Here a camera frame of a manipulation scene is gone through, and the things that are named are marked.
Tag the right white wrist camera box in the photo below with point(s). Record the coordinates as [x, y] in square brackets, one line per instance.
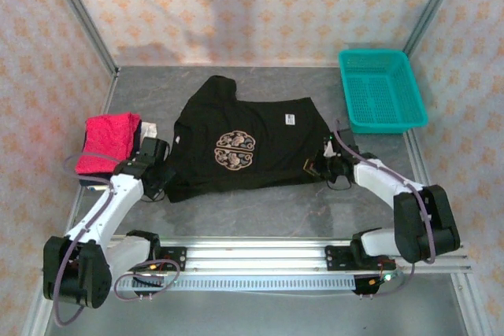
[329, 151]

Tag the aluminium frame post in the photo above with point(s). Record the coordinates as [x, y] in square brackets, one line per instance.
[84, 17]
[425, 17]

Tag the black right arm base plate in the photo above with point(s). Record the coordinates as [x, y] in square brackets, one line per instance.
[336, 259]

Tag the teal plastic basket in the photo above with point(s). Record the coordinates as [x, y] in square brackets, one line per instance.
[378, 96]

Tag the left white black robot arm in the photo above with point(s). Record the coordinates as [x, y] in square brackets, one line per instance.
[114, 202]

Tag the black printed t-shirt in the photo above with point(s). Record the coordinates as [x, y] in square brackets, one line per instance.
[267, 147]

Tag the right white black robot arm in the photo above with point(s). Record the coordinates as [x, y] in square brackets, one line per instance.
[425, 226]

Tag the white folded t-shirt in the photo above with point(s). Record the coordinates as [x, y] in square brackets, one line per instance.
[149, 129]

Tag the aluminium mounting rail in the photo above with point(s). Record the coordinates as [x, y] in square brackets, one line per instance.
[256, 257]

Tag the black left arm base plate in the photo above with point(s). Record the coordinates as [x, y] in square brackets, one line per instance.
[177, 259]

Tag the aluminium frame leg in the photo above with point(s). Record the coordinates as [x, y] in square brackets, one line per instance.
[470, 304]
[33, 320]

